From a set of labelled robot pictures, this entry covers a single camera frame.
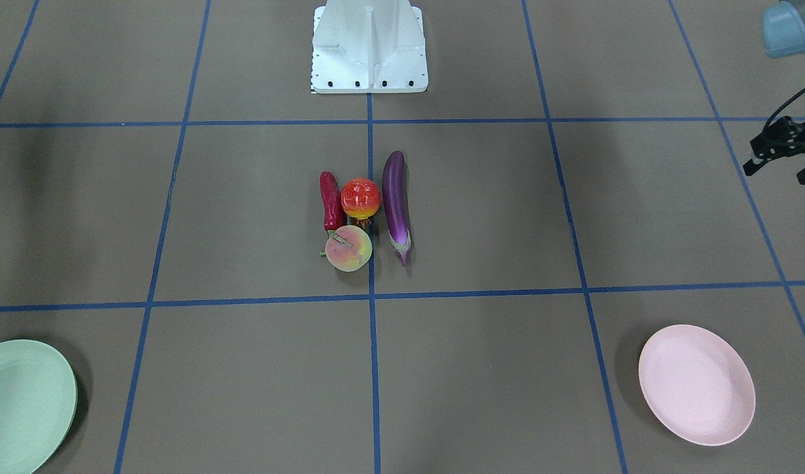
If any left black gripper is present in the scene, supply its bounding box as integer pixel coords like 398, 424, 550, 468
743, 116, 805, 185

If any purple eggplant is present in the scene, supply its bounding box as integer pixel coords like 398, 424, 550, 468
382, 151, 412, 268

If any yellow pink peach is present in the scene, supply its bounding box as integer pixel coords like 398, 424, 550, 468
321, 225, 373, 273

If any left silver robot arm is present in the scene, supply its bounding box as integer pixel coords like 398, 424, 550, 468
742, 1, 805, 186

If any pink plate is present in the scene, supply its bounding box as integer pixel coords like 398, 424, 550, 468
638, 324, 756, 446

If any red chili pepper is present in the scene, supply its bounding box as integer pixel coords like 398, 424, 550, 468
320, 171, 348, 233

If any light green plate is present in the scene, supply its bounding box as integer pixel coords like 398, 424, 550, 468
0, 339, 78, 473

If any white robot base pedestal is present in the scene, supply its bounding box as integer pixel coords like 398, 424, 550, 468
310, 1, 429, 94

